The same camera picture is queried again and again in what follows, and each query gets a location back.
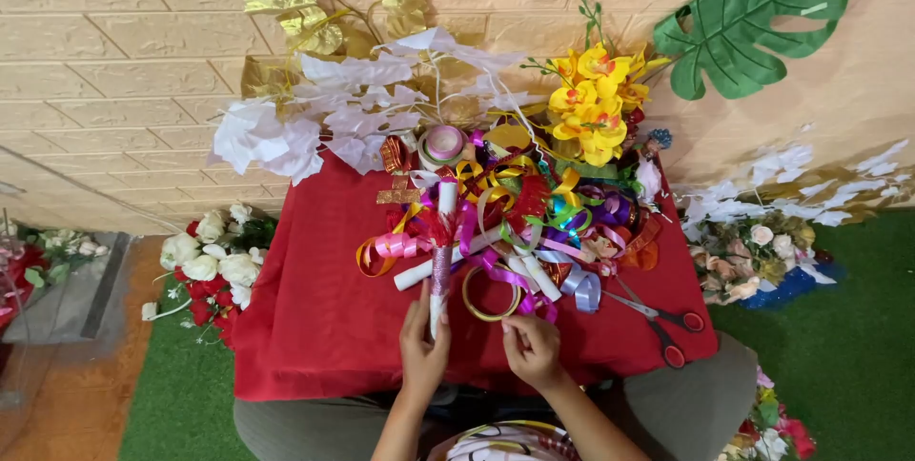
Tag person's left hand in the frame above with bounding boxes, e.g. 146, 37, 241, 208
398, 281, 453, 403

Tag person's right hand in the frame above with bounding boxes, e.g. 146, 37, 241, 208
501, 313, 567, 393

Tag white paper roll pink glitter band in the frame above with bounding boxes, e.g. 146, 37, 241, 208
427, 181, 460, 340

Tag short white paper roll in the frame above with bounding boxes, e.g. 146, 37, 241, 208
522, 255, 563, 302
506, 255, 534, 295

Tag long plain white paper roll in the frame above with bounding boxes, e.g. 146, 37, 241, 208
393, 226, 507, 292

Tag person's patterned shirt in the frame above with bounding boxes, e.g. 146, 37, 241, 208
427, 420, 581, 461

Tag red tablecloth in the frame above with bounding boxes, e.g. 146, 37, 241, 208
230, 150, 719, 402

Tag heap of coloured ribbons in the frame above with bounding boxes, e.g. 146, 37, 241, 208
355, 125, 662, 326

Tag person's grey trousers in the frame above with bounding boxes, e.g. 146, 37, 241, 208
232, 332, 759, 461

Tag gold glitter cutout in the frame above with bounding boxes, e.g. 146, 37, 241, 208
375, 175, 423, 206

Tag pink ribbon spool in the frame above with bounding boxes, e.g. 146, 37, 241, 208
418, 125, 470, 171

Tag red and white rose bouquet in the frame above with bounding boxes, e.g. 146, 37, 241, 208
141, 202, 278, 349

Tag pale rose bunch white leaves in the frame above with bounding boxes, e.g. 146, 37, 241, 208
672, 138, 915, 310

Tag white artificial leaf branch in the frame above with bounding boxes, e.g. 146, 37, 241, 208
207, 26, 546, 186

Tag yellow artificial orchid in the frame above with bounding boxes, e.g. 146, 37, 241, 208
522, 0, 673, 167

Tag mixed colour flower bunch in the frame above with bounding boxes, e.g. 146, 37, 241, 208
715, 364, 817, 461

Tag green artificial grass mat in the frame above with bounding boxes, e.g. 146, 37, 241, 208
118, 211, 915, 461

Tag green artificial monstera leaf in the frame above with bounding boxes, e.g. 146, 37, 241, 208
652, 0, 886, 102

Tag gold tape ring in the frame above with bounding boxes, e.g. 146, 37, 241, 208
461, 264, 523, 323

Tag red handled scissors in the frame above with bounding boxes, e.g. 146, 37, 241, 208
602, 277, 706, 370

